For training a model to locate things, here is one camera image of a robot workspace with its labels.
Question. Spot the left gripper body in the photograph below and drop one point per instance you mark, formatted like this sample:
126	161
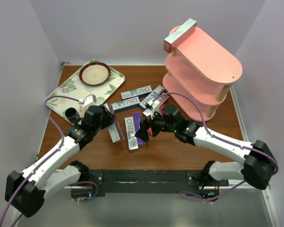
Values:
106	120

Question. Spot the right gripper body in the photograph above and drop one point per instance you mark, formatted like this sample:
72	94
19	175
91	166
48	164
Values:
157	124

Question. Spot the silver R&O box front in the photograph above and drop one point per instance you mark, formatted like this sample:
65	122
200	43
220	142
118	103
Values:
130	132

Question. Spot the silver r&o box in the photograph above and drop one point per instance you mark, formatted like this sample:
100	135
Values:
138	92
161	101
130	132
123	105

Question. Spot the purple toothpaste box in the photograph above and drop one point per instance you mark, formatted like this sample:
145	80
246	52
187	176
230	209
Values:
136	119

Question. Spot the plain silver toothpaste box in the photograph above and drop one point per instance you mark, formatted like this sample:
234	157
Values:
115	131

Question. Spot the red 3D toothpaste box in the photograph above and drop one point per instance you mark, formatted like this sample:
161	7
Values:
176	38

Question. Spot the dark red toothpaste box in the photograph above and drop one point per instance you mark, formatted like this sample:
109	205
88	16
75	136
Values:
149	131

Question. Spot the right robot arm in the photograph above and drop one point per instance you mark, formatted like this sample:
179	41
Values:
253	163

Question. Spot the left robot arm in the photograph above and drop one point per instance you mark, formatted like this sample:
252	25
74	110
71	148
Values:
26	191

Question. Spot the pink three-tier shelf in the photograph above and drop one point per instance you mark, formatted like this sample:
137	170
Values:
200	74

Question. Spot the silver R&O box right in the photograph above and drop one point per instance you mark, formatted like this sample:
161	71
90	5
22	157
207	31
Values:
161	101

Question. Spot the silver R&O box left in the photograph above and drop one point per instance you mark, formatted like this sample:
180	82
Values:
123	105

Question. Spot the dark small cup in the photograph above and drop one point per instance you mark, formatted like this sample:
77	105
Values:
72	115

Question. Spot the silver R&O box diagonal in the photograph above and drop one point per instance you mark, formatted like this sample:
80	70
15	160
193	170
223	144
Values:
155	93

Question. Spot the floral leaf pattern tray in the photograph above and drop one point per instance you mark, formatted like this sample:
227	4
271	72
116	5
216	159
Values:
75	88

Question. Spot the silver R&O box top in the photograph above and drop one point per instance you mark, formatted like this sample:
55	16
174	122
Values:
138	92

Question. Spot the red rimmed beige plate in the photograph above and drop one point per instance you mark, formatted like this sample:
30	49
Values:
94	74

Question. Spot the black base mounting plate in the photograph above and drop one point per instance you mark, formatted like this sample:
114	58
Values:
153	181

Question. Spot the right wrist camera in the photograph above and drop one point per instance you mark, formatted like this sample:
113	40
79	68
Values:
153	105

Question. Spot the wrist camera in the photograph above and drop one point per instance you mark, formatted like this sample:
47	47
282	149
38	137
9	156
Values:
89	100
153	105

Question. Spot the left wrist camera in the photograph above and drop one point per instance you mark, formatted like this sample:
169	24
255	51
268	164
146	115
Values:
89	100

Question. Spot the aluminium frame rail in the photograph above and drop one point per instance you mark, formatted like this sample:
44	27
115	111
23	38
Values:
268	202

